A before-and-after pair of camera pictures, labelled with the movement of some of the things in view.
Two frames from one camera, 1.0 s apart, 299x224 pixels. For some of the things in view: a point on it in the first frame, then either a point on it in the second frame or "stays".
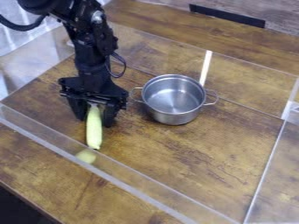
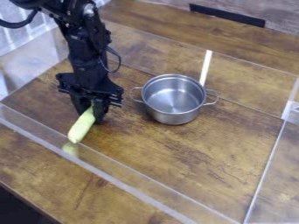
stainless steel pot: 176,97 stays
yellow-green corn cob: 94,126 -> 80,129
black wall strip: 228,16 stays
